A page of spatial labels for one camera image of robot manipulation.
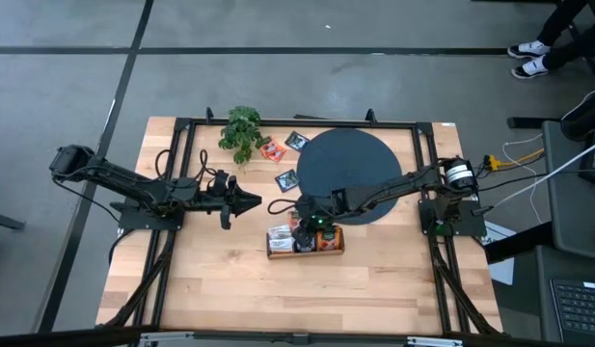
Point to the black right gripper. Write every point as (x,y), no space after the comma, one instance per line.
(318,212)

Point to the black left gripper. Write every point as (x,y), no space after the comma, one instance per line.
(220,190)

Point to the dark blackcurrant tea packet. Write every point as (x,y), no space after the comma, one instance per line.
(303,248)
(287,180)
(297,141)

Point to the white Tazo tea packet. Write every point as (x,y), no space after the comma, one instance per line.
(281,246)
(279,232)

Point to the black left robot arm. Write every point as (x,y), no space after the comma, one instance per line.
(128,180)

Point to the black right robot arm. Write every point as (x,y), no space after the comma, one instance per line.
(398,185)

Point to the wooden three-compartment tea box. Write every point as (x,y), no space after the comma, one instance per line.
(306,255)

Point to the small green potted plant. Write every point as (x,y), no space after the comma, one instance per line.
(241,127)

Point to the dark round plate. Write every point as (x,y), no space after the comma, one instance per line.
(350,159)

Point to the black square mounting plate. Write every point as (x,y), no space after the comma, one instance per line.
(133,219)
(470,224)

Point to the white paper sheet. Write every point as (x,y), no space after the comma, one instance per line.
(502,270)

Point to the black floor beam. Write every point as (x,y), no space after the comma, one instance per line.
(519,243)

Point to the long black crossbar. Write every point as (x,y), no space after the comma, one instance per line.
(61,337)

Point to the grey chair leg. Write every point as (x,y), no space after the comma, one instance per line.
(5,221)

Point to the black desk foot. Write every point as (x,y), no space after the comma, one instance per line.
(533,122)

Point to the grey desk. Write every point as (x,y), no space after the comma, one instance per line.
(567,207)

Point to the person's white black shoe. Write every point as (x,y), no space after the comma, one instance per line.
(531,49)
(531,68)

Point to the black laptop keyboard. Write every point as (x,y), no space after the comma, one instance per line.
(581,308)

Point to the black bag with white stripe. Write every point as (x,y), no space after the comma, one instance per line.
(586,115)

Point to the person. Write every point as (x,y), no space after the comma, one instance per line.
(567,29)

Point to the small black table-level camera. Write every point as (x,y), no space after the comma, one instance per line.
(300,338)

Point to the black aluminium rail frame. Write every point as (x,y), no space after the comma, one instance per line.
(374,123)

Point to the silver aluminium bracket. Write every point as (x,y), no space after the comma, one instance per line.
(434,342)
(167,338)

